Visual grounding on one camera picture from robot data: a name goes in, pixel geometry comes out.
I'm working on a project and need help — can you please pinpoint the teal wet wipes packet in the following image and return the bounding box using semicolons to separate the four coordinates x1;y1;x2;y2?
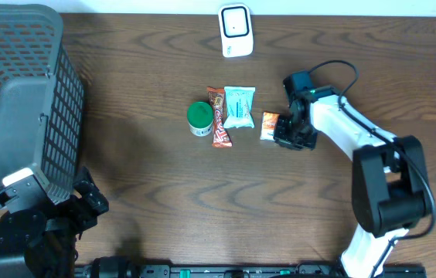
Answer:
223;86;256;129

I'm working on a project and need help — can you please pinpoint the red chocolate bar wrapper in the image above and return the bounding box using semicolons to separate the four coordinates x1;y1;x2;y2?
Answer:
206;86;233;148

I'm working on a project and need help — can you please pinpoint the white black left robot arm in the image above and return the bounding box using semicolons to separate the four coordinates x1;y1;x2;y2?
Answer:
0;165;109;277

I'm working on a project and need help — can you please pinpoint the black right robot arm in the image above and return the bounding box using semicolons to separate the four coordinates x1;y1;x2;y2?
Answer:
274;71;436;277

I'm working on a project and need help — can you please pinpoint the green lid white jar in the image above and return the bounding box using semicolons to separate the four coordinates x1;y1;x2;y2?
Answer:
187;102;213;137

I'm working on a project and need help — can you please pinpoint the grey plastic basket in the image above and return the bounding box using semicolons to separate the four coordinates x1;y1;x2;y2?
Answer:
0;5;85;202

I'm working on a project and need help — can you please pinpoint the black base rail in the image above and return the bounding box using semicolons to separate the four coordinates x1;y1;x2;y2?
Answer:
74;256;427;278

